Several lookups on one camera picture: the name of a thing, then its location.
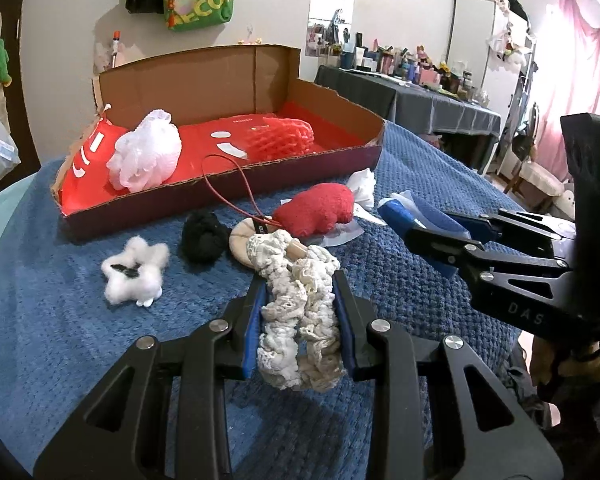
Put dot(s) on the person's right hand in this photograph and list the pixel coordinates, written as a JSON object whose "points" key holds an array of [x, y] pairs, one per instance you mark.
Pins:
{"points": [[545, 360]]}

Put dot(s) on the white tissue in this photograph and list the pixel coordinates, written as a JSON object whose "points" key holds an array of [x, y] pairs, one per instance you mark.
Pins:
{"points": [[365, 185]]}

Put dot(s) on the beige powder puff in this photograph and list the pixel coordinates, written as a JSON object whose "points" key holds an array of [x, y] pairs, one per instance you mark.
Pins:
{"points": [[240, 245]]}

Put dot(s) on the table with cosmetics bottles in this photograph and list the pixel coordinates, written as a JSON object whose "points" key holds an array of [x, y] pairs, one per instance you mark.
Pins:
{"points": [[405, 67]]}

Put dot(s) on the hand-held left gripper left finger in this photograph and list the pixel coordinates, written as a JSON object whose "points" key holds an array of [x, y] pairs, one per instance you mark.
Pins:
{"points": [[252, 320]]}

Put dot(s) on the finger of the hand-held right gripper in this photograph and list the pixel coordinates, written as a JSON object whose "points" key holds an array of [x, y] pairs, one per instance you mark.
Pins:
{"points": [[445, 250], [520, 230]]}

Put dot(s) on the light teal bedsheet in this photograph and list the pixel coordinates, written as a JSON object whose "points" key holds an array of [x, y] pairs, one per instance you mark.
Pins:
{"points": [[0, 220]]}

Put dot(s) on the blue and white packet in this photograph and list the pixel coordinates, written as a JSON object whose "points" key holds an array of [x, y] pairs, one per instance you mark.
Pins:
{"points": [[405, 215]]}

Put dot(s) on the table with dark cloth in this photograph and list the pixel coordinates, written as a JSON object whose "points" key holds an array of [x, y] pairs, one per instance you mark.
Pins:
{"points": [[420, 105]]}

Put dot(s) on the dark wooden door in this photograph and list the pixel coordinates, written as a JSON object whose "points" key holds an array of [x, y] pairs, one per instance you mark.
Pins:
{"points": [[27, 125]]}

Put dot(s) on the cushioned chair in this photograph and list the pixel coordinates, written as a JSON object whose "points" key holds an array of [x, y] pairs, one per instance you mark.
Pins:
{"points": [[540, 180]]}

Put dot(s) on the white wardrobe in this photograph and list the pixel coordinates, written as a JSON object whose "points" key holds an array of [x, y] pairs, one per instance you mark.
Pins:
{"points": [[472, 35]]}

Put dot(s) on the cardboard box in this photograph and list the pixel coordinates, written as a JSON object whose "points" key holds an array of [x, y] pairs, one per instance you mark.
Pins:
{"points": [[180, 80]]}

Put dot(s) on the pink curtain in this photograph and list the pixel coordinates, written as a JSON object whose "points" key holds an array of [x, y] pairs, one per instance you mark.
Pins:
{"points": [[580, 60]]}

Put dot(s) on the white star plush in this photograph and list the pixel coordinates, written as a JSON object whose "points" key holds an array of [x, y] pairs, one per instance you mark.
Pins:
{"points": [[140, 275]]}

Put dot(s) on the red plastic bag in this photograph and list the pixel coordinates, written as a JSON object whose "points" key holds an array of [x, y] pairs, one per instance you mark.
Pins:
{"points": [[200, 140]]}

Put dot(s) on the clear hanging plastic bag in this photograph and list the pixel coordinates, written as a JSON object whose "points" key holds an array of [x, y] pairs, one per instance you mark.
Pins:
{"points": [[0, 150]]}

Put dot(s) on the orange capped marker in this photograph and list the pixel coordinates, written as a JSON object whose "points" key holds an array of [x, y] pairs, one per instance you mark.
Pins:
{"points": [[115, 52]]}

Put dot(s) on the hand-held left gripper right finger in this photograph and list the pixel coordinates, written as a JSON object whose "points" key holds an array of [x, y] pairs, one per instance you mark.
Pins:
{"points": [[344, 320]]}

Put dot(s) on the red knitted scrubber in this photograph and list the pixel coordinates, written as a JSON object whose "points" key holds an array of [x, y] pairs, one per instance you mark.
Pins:
{"points": [[280, 137]]}

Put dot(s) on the blue knitted blanket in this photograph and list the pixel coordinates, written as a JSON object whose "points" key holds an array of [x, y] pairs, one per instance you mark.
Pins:
{"points": [[80, 350]]}

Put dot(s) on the white mesh bath pouf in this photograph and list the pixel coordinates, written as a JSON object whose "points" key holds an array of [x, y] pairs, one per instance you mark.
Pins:
{"points": [[145, 155]]}

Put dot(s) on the white plush toy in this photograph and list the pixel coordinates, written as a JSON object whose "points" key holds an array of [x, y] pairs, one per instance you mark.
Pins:
{"points": [[516, 57]]}

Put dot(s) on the black fuzzy scrunchie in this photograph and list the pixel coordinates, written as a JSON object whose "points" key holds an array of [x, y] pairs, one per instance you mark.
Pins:
{"points": [[202, 237]]}

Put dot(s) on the cream lace scrunchie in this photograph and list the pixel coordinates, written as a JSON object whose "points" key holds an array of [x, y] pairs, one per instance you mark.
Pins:
{"points": [[290, 310]]}

